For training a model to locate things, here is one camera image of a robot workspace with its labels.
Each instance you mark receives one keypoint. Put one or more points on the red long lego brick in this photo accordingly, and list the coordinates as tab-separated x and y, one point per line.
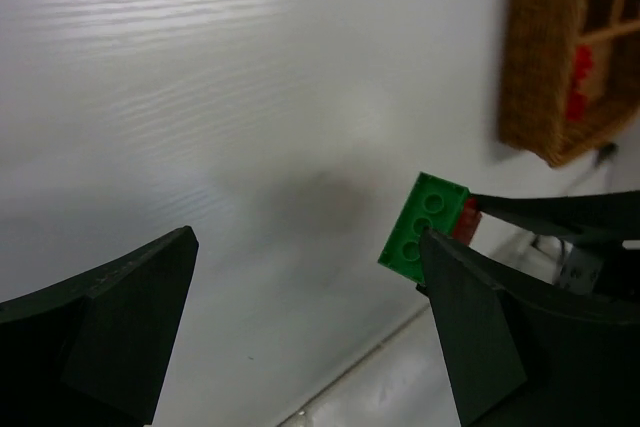
577	100

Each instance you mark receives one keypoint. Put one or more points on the red flower picture lego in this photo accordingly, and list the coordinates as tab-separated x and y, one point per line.
468	222

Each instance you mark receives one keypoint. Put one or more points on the wicker divided basket tray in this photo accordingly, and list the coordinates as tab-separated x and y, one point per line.
540	44

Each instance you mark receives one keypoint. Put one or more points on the green lego base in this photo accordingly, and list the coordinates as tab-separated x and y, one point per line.
433	203

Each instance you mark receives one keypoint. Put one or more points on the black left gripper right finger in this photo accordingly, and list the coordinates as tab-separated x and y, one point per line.
521	352

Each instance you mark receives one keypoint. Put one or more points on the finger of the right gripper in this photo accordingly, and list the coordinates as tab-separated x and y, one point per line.
610	217

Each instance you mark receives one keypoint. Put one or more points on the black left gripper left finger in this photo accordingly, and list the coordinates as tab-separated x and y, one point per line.
93	350

